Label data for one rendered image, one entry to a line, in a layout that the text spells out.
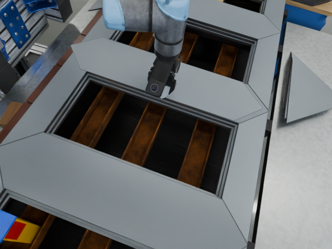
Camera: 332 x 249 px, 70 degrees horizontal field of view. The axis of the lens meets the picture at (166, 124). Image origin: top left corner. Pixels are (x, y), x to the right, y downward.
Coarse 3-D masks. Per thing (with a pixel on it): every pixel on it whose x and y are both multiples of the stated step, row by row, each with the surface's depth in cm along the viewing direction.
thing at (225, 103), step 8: (224, 80) 88; (232, 80) 89; (224, 88) 86; (232, 88) 87; (240, 88) 87; (216, 96) 84; (224, 96) 85; (232, 96) 85; (216, 104) 83; (224, 104) 83; (232, 104) 83; (216, 112) 81; (224, 112) 81; (232, 112) 82; (232, 120) 80
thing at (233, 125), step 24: (264, 0) 118; (192, 24) 105; (72, 96) 80; (144, 96) 84; (216, 120) 81; (240, 120) 80; (144, 168) 72; (216, 192) 70; (72, 216) 62; (120, 240) 62
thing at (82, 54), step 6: (84, 42) 91; (90, 42) 91; (96, 42) 92; (78, 48) 89; (84, 48) 90; (90, 48) 90; (78, 54) 88; (84, 54) 88; (90, 54) 88; (78, 60) 86; (84, 60) 87
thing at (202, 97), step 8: (200, 72) 89; (208, 72) 89; (200, 80) 87; (208, 80) 88; (216, 80) 88; (200, 88) 85; (208, 88) 86; (216, 88) 86; (192, 96) 83; (200, 96) 84; (208, 96) 84; (192, 104) 82; (200, 104) 82; (208, 104) 82; (208, 112) 81
